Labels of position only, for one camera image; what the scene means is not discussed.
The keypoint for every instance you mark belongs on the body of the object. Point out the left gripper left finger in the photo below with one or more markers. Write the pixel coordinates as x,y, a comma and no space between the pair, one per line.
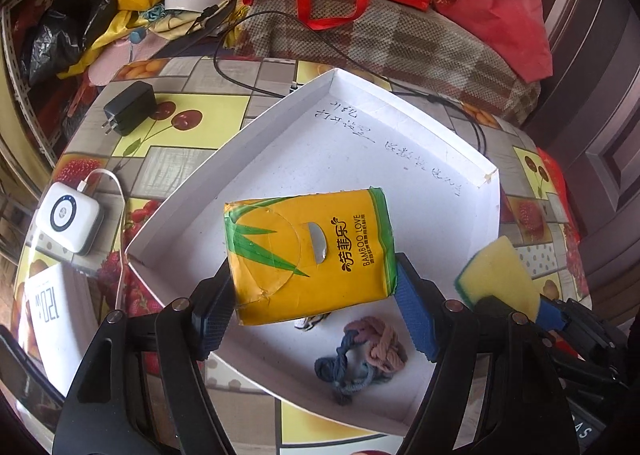
213,304

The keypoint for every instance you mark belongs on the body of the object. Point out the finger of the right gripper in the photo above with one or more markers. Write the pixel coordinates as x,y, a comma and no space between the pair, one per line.
550,315

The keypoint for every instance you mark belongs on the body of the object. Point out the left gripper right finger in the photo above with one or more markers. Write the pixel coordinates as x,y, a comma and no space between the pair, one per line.
419,302

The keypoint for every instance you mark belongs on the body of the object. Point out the yellow green sponge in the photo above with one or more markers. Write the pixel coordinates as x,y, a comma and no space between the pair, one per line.
497,271

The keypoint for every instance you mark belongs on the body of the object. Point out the blue knotted rope toy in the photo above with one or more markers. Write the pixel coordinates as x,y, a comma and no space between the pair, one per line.
370,353

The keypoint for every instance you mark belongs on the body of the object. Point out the yellow tissue pack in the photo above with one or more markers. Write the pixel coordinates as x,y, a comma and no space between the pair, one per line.
297,256

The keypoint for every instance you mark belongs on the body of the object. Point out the black white patterned cloth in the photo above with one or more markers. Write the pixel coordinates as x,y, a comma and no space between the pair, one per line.
309,322

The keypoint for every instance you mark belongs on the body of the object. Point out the white digital clock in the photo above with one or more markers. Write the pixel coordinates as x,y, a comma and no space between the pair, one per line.
63,319

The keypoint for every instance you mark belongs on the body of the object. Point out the white power bank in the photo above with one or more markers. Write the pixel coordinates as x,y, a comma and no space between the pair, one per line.
69,217

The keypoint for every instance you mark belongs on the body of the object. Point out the fruit pattern tablecloth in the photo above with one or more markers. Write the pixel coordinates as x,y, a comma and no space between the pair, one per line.
200,104

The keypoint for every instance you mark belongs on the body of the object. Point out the dark wooden door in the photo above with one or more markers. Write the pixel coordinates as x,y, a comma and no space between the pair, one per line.
587,119

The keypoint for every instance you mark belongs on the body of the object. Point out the black power adapter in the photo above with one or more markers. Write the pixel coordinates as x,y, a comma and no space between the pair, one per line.
129,109

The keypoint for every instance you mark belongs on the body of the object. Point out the plaid blanket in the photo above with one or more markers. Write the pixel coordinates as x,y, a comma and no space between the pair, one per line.
420,48

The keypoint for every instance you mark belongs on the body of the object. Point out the dull red fabric bag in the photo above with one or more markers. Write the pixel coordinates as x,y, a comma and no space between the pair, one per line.
512,28

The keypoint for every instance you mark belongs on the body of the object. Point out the black plastic bag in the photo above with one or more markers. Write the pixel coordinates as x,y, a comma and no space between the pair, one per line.
66,30

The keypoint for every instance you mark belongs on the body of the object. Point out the metal storage shelf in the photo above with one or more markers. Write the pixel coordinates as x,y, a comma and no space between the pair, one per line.
44,143

